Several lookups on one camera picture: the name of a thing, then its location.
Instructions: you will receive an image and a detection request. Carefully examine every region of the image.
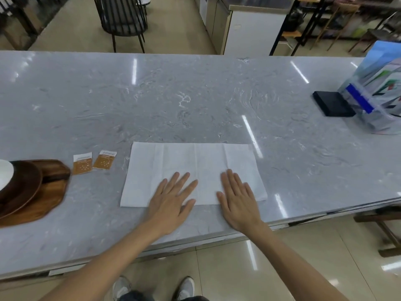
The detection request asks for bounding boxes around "person's right hand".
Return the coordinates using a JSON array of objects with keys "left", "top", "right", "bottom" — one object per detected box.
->
[{"left": 216, "top": 169, "right": 267, "bottom": 233}]

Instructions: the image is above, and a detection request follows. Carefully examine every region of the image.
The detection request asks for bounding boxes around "person's left hand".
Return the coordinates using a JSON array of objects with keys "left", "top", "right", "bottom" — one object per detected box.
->
[{"left": 147, "top": 172, "right": 199, "bottom": 236}]

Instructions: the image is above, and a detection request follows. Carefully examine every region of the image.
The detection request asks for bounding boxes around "white paper napkin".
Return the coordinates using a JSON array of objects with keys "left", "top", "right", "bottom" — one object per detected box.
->
[{"left": 120, "top": 142, "right": 268, "bottom": 208}]

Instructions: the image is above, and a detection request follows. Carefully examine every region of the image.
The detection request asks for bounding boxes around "person's right forearm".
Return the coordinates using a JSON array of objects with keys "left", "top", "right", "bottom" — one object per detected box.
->
[{"left": 244, "top": 224, "right": 349, "bottom": 301}]

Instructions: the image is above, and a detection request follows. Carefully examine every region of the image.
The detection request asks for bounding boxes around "person's left forearm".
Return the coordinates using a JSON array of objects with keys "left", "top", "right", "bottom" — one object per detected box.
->
[{"left": 40, "top": 220, "right": 171, "bottom": 301}]

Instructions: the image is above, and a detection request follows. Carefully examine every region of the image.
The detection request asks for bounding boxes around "brown and white sachet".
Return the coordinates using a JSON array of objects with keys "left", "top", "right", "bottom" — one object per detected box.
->
[
  {"left": 72, "top": 152, "right": 93, "bottom": 175},
  {"left": 93, "top": 150, "right": 117, "bottom": 170}
]

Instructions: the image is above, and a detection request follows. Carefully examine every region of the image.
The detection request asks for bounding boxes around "person's right grey shoe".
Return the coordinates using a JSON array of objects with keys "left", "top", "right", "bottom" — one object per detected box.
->
[{"left": 174, "top": 276, "right": 195, "bottom": 301}]

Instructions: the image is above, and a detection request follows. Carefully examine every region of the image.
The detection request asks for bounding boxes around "person's grey shoe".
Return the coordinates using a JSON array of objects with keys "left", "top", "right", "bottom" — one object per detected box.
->
[
  {"left": 174, "top": 276, "right": 195, "bottom": 301},
  {"left": 112, "top": 276, "right": 132, "bottom": 301}
]

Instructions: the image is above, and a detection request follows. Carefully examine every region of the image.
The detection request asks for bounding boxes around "person's left grey shoe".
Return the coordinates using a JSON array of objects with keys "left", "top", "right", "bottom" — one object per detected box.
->
[{"left": 112, "top": 276, "right": 132, "bottom": 301}]

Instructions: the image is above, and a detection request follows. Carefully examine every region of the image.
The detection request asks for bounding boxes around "wooden serving board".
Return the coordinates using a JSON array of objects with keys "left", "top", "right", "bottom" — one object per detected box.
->
[{"left": 0, "top": 159, "right": 71, "bottom": 229}]

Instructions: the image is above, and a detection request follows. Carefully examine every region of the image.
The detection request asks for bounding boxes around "black flat box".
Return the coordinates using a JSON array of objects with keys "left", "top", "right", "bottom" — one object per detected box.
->
[{"left": 312, "top": 91, "right": 357, "bottom": 117}]

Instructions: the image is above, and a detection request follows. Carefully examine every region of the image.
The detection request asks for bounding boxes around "wooden stool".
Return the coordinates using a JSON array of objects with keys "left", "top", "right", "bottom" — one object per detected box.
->
[{"left": 354, "top": 206, "right": 401, "bottom": 258}]

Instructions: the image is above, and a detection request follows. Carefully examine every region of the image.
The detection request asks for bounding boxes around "dark brown wooden plate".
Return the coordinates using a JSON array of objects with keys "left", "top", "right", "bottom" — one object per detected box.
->
[{"left": 0, "top": 160, "right": 43, "bottom": 220}]

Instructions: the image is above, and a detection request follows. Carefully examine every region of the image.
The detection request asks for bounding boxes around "clear acrylic brochure holder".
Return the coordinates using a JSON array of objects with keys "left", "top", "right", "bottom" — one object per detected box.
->
[{"left": 337, "top": 58, "right": 401, "bottom": 135}]

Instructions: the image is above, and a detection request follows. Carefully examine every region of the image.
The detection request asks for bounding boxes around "stainless steel counter cabinet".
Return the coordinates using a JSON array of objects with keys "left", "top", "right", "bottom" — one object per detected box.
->
[{"left": 199, "top": 0, "right": 296, "bottom": 56}]

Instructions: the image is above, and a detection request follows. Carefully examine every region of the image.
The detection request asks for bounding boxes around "white plate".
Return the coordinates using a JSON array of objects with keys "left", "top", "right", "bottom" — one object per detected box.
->
[{"left": 0, "top": 159, "right": 15, "bottom": 190}]

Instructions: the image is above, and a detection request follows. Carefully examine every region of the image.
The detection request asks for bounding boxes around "black metal shelf rack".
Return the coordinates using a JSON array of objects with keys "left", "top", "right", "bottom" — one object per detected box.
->
[{"left": 269, "top": 0, "right": 336, "bottom": 57}]

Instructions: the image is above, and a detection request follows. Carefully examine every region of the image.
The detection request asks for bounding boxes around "black metal chair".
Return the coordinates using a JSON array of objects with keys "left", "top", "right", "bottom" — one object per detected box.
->
[{"left": 93, "top": 0, "right": 148, "bottom": 54}]

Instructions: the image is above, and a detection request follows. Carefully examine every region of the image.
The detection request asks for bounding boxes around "blue and white brochure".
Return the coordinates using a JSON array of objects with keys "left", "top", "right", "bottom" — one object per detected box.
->
[{"left": 360, "top": 40, "right": 401, "bottom": 79}]

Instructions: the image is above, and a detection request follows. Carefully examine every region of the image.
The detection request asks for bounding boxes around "wooden chair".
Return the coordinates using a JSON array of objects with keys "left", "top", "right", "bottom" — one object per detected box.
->
[{"left": 310, "top": 1, "right": 361, "bottom": 51}]

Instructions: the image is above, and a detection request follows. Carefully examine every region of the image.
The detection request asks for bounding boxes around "dark wooden table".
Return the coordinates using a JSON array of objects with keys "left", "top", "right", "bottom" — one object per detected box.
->
[{"left": 0, "top": 0, "right": 71, "bottom": 50}]

